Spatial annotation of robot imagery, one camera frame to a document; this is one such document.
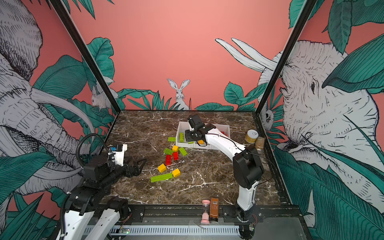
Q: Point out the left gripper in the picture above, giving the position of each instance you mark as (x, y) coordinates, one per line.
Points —
(131, 173)

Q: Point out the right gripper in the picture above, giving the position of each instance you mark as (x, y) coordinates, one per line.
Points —
(188, 136)

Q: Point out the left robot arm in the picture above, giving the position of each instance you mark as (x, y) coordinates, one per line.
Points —
(82, 202)

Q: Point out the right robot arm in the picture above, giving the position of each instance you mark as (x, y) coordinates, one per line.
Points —
(247, 164)

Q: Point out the yellow lego brick left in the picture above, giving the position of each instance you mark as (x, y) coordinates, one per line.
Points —
(162, 168)

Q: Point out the long green lego brick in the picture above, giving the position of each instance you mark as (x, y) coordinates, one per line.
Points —
(163, 177)

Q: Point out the small red lego brick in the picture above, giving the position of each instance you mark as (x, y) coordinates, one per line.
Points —
(175, 156)

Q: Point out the long red lego brick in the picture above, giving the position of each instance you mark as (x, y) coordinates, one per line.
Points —
(168, 160)

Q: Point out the yellow lego brick centre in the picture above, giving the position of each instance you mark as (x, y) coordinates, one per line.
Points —
(176, 173)

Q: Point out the white perforated strip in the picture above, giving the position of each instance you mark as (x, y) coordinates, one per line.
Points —
(194, 230)

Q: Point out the glass spice jar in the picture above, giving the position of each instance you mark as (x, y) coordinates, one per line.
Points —
(259, 144)

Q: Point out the brown rectangular bottle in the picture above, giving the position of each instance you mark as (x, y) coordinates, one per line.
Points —
(214, 209)

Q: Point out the pink hourglass timer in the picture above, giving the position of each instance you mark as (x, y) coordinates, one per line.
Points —
(206, 216)

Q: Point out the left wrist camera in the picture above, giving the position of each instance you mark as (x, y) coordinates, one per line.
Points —
(117, 154)

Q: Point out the black front rail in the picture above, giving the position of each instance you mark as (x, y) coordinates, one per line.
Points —
(140, 213)

